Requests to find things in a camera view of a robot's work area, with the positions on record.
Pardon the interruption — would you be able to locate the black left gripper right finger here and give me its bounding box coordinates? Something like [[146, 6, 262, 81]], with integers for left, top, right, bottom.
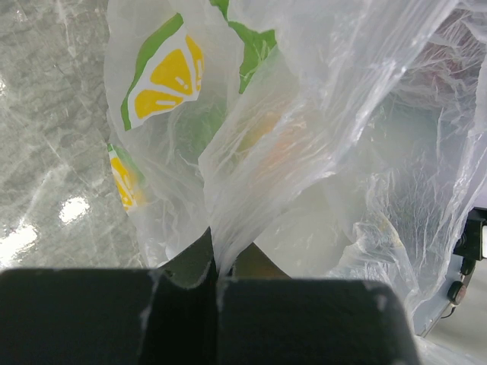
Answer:
[[216, 244, 421, 364]]

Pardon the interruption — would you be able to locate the clear lemon-print plastic bag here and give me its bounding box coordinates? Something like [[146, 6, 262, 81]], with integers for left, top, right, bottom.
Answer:
[[103, 0, 487, 365]]

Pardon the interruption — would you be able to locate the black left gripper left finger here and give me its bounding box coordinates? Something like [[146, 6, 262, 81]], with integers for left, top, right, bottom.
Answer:
[[1, 232, 216, 364]]

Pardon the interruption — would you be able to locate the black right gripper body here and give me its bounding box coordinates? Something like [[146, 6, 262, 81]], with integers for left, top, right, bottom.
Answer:
[[441, 207, 486, 319]]

